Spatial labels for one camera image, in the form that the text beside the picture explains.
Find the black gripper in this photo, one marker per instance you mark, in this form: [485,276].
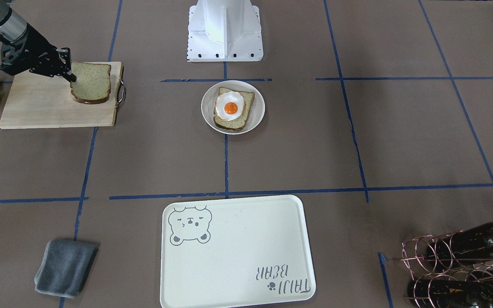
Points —
[35,44]

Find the bread slice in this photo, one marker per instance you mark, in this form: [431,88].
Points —
[93,84]
[237,124]

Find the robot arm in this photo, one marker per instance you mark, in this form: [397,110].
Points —
[12,25]

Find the cream bear tray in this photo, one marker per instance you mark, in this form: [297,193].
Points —
[235,252]

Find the bamboo cutting board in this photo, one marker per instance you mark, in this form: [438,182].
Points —
[36,101]

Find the fried egg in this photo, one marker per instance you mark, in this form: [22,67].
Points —
[229,106]

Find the white round plate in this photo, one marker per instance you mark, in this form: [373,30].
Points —
[257,110]

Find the grey folded cloth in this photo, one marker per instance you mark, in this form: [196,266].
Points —
[65,267]

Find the dark wine bottle lower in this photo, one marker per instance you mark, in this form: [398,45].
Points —
[441,293]

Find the dark wine bottle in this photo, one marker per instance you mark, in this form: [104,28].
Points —
[462,249]
[441,293]

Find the dark wine bottle upper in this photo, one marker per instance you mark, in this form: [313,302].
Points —
[462,249]

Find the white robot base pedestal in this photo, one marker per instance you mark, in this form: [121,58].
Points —
[224,30]

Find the copper wire bottle rack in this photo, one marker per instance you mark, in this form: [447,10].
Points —
[451,271]

